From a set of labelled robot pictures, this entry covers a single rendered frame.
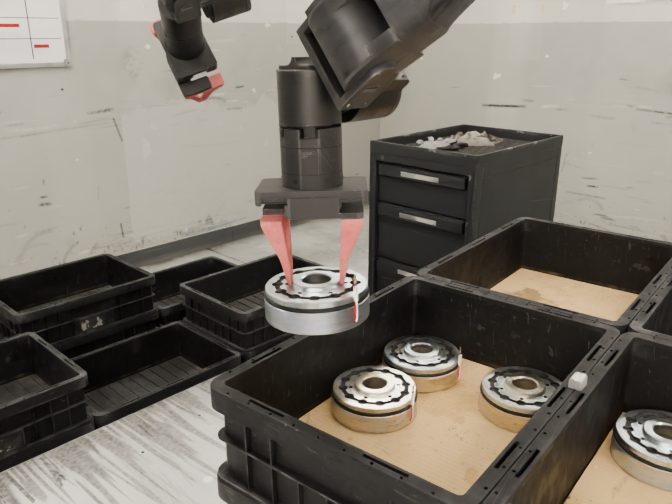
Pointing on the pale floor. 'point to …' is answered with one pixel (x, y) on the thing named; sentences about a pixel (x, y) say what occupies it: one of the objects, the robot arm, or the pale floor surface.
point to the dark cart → (452, 194)
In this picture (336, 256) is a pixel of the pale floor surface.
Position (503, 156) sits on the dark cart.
